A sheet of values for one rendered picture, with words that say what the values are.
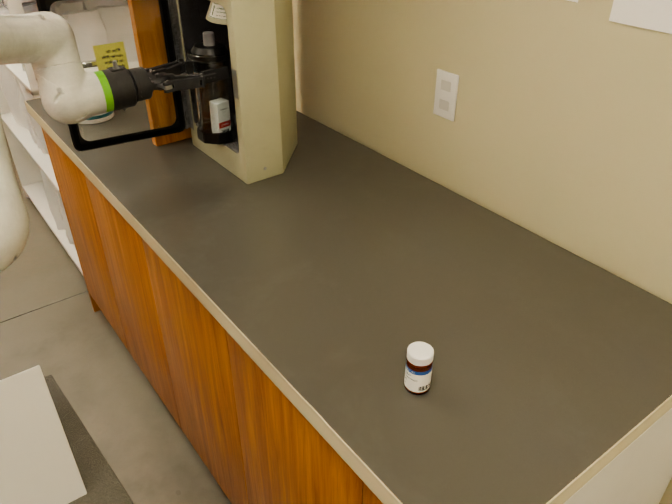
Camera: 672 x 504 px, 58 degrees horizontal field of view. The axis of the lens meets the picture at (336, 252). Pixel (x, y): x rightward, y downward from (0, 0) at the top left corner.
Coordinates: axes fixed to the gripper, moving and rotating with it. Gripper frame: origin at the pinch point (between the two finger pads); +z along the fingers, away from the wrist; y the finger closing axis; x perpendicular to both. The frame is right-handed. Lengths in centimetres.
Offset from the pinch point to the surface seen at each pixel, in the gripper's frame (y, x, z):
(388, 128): -18, 21, 43
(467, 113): -46, 8, 44
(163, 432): 5, 120, -32
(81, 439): -72, 25, -59
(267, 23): -13.9, -12.2, 9.5
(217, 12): -2.3, -13.5, 2.7
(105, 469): -79, 25, -58
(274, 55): -13.9, -4.7, 10.7
